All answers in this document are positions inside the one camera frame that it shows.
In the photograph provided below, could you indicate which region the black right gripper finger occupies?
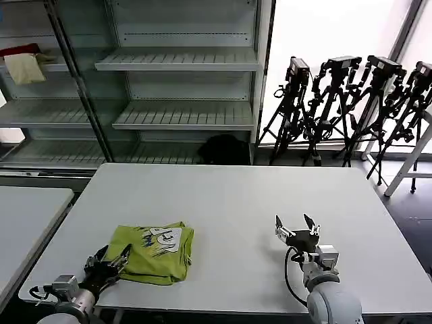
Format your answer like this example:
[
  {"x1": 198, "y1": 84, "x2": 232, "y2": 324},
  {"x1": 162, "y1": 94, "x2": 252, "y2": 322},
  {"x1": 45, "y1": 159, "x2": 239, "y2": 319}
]
[
  {"x1": 302, "y1": 213, "x2": 322, "y2": 237},
  {"x1": 274, "y1": 214, "x2": 294, "y2": 242}
]

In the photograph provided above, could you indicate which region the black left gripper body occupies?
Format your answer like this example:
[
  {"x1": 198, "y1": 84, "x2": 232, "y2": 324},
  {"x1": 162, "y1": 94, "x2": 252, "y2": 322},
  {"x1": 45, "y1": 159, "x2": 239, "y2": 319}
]
[{"x1": 78, "y1": 261, "x2": 122, "y2": 300}]

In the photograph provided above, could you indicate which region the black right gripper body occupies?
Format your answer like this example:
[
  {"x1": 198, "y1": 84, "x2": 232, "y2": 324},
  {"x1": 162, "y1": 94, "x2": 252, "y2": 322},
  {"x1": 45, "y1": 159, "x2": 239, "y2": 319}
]
[{"x1": 285, "y1": 228, "x2": 321, "y2": 254}]

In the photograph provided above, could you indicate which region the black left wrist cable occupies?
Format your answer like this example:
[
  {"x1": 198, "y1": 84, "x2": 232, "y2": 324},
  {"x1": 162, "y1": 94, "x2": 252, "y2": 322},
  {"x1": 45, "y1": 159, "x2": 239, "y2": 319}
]
[{"x1": 28, "y1": 286, "x2": 55, "y2": 306}]

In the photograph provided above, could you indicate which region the grey side table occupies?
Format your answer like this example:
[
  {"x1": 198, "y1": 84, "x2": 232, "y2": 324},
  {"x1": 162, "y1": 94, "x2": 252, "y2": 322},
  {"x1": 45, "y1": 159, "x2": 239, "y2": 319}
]
[{"x1": 0, "y1": 186, "x2": 75, "y2": 306}]

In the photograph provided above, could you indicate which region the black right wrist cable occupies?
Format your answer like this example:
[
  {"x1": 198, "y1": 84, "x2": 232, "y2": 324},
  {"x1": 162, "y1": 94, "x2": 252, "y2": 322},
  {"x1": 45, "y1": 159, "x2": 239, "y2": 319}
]
[{"x1": 283, "y1": 246, "x2": 310, "y2": 308}]

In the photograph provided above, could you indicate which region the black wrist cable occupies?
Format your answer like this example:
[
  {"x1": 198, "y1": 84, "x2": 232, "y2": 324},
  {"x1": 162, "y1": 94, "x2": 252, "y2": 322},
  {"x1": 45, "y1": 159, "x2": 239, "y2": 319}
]
[
  {"x1": 283, "y1": 246, "x2": 310, "y2": 308},
  {"x1": 28, "y1": 286, "x2": 55, "y2": 306}
]

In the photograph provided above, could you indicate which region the green t-shirt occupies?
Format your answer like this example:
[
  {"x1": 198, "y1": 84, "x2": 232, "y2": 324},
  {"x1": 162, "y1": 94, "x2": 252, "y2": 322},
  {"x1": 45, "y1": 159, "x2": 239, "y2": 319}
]
[{"x1": 108, "y1": 221, "x2": 196, "y2": 287}]

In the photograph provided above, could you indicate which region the grey metal shelf unit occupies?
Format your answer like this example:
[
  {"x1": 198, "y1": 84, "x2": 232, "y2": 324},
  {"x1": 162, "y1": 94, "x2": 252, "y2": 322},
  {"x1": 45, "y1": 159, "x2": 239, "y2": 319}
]
[{"x1": 94, "y1": 0, "x2": 277, "y2": 166}]

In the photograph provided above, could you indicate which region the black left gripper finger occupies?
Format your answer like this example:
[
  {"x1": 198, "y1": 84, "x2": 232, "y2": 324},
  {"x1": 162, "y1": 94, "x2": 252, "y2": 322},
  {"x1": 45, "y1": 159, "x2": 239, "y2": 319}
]
[
  {"x1": 84, "y1": 245, "x2": 109, "y2": 270},
  {"x1": 106, "y1": 244, "x2": 132, "y2": 275}
]

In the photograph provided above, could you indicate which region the glass-fronted shelf unit with cloths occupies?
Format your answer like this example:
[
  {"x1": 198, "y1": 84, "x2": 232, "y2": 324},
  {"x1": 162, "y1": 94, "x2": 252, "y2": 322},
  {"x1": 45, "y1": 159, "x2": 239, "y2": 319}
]
[{"x1": 0, "y1": 0, "x2": 114, "y2": 171}]

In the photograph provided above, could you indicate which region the black camera tripod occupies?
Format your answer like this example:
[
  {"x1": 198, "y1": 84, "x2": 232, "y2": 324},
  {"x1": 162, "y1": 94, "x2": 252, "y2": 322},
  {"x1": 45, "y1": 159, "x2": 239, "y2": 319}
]
[
  {"x1": 366, "y1": 61, "x2": 432, "y2": 194},
  {"x1": 340, "y1": 55, "x2": 406, "y2": 169},
  {"x1": 301, "y1": 55, "x2": 362, "y2": 169},
  {"x1": 269, "y1": 56, "x2": 313, "y2": 167}
]

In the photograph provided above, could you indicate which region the black bag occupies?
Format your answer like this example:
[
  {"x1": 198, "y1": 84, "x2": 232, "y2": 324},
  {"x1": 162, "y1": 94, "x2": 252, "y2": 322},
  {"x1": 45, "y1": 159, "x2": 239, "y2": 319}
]
[{"x1": 196, "y1": 134, "x2": 251, "y2": 166}]

